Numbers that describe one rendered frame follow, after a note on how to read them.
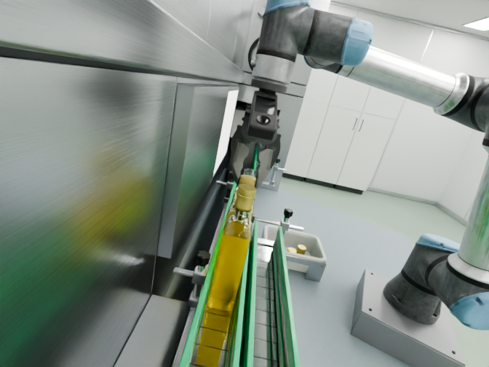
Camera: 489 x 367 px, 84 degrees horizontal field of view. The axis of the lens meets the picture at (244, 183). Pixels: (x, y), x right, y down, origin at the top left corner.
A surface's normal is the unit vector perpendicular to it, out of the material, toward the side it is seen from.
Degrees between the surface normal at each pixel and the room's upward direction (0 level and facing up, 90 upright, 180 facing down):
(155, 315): 0
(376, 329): 90
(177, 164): 90
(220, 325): 0
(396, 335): 90
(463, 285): 99
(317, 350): 0
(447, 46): 90
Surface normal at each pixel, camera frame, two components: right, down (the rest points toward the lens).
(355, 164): -0.07, 0.33
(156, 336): 0.21, -0.92
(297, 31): -0.13, 0.59
